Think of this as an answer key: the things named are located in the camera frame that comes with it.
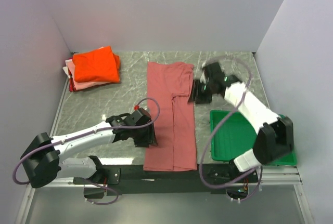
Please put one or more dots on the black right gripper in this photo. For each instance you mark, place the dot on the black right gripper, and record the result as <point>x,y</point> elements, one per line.
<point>193,96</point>

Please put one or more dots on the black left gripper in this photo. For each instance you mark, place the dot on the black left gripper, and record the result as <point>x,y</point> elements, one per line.
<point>150,138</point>

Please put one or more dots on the dusty pink t shirt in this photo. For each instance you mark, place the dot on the dusty pink t shirt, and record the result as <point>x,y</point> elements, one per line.
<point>168,89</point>

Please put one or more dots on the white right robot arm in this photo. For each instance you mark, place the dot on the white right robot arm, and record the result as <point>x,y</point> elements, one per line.
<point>274,133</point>

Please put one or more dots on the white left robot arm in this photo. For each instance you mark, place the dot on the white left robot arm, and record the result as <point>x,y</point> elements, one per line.
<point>48,158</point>

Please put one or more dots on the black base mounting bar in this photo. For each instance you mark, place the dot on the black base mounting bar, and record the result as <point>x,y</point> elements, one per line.
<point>132,179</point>

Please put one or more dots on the green plastic tray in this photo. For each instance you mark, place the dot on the green plastic tray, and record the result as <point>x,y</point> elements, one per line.
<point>235,137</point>

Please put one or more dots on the folded orange t shirt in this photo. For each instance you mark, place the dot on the folded orange t shirt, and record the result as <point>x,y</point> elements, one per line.
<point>99,65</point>

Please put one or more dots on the folded pale pink shirt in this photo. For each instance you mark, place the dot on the folded pale pink shirt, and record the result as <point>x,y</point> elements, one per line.
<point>69,70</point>

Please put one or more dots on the folded red shirt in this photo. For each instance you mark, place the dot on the folded red shirt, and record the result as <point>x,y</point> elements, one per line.
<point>71,85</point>

